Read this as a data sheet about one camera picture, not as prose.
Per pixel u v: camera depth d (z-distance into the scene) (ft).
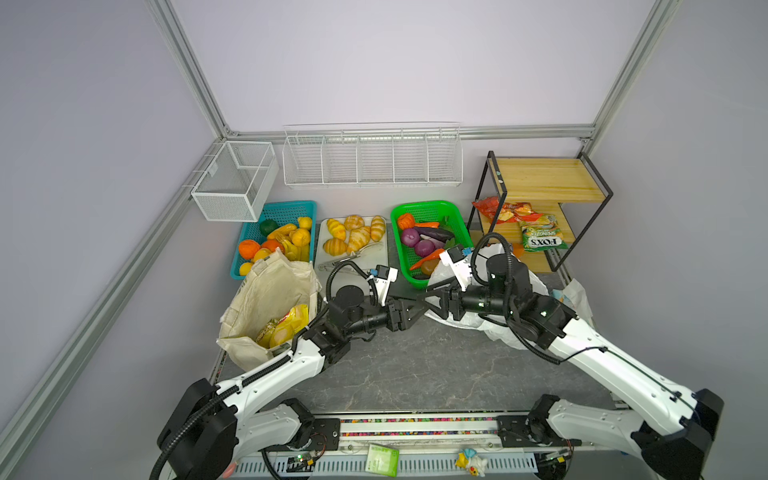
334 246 3.55
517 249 3.22
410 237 3.56
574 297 2.98
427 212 3.87
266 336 2.58
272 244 3.39
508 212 2.85
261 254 3.17
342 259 3.58
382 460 2.26
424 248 3.35
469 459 2.23
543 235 2.98
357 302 1.89
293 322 2.59
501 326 1.87
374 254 3.64
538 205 3.45
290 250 3.47
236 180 3.34
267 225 3.78
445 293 1.91
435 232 3.67
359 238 3.66
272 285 2.77
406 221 3.66
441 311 1.96
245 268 3.15
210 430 1.31
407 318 2.12
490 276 1.74
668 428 1.31
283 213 3.80
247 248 3.23
